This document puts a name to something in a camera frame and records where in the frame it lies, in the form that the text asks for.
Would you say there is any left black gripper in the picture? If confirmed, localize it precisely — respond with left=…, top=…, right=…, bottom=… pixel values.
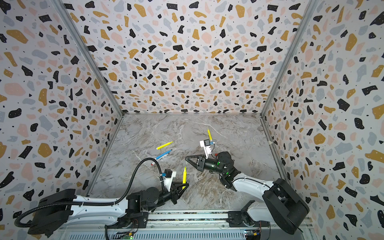
left=147, top=181, right=189, bottom=213

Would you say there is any yellow highlighter pen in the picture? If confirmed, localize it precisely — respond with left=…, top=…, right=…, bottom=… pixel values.
left=207, top=129, right=213, bottom=142
left=156, top=141, right=173, bottom=150
left=183, top=167, right=187, bottom=184

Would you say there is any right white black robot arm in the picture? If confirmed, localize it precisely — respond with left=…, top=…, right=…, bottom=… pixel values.
left=185, top=152, right=310, bottom=235

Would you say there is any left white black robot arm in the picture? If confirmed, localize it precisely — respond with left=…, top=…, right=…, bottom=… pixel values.
left=28, top=182, right=189, bottom=237

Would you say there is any blue pen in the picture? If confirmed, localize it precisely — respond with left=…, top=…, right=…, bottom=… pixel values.
left=156, top=150, right=172, bottom=160

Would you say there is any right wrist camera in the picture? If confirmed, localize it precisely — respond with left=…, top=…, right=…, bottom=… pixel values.
left=200, top=139, right=215, bottom=159

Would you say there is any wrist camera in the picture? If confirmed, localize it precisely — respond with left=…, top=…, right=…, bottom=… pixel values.
left=200, top=139, right=215, bottom=159
left=162, top=169, right=177, bottom=192

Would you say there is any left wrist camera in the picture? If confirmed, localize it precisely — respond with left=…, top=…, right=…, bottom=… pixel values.
left=162, top=169, right=177, bottom=192

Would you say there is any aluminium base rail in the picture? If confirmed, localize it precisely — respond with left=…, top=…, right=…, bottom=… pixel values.
left=53, top=210, right=317, bottom=240

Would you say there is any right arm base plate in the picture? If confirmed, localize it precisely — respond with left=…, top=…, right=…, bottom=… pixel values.
left=226, top=211, right=260, bottom=228

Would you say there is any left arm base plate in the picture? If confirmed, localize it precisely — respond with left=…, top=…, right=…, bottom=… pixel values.
left=107, top=212, right=149, bottom=229

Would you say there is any black corrugated cable conduit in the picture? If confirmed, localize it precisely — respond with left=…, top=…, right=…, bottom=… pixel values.
left=14, top=157, right=165, bottom=228

